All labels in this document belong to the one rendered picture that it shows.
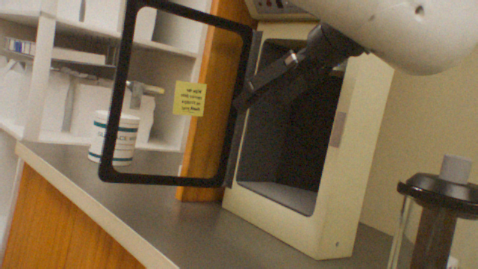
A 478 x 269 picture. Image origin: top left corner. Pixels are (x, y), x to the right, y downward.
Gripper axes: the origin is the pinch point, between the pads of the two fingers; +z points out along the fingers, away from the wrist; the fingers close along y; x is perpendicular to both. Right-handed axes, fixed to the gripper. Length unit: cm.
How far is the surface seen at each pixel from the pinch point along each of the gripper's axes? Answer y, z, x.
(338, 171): -8.6, -0.8, 18.1
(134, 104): 14.8, 19.9, -12.9
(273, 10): -13.8, -2.2, -19.8
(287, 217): -5.4, 14.3, 21.4
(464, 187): 12.0, -30.0, 27.5
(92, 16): -27, 84, -85
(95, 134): 3, 64, -26
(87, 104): -19, 104, -57
